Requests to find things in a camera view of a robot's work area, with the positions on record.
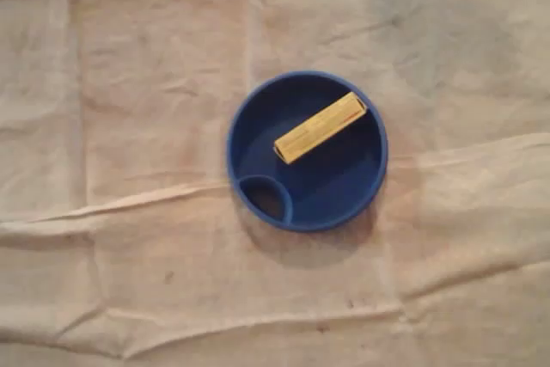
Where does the blue round bowl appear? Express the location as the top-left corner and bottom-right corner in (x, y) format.
(225, 69), (390, 234)

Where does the white creased table cloth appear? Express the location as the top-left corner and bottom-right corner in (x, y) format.
(0, 0), (550, 367)

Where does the yellow rectangular block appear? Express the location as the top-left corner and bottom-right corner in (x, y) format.
(273, 91), (368, 166)

